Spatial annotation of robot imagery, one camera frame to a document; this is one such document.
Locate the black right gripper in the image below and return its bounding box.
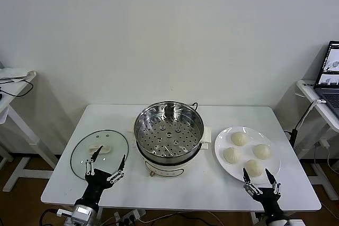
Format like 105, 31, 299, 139
243, 167, 286, 218

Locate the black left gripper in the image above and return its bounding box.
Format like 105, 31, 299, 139
75, 145, 127, 207

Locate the white steamed baozi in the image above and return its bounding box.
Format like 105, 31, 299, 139
244, 159, 264, 178
230, 132, 249, 147
223, 147, 242, 163
253, 143, 272, 160

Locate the round glass pot lid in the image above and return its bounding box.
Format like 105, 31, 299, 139
70, 130, 130, 180

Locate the perforated steel steamer basket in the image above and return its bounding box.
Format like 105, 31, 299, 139
133, 101, 205, 165

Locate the round white plate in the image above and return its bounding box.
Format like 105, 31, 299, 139
214, 126, 281, 184

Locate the white electric cooking pot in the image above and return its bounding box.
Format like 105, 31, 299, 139
127, 124, 213, 178

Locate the white power strip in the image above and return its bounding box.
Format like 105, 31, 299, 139
113, 209, 146, 224

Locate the white power adapter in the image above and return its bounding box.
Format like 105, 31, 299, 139
315, 138, 331, 149

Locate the white laptop side table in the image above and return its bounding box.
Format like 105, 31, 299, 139
296, 79, 339, 200

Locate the dark grey open laptop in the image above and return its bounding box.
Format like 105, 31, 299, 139
314, 40, 339, 120

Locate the white side table with cloth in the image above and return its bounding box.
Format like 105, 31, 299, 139
0, 71, 59, 192

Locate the crumpled white cloth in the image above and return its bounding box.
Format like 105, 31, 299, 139
0, 67, 37, 80

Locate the black clamp with cable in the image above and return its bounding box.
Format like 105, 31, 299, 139
284, 111, 310, 146

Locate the white usb cable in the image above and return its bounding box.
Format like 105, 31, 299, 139
307, 98, 327, 121

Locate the black looped cable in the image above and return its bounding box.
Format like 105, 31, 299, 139
0, 78, 34, 97

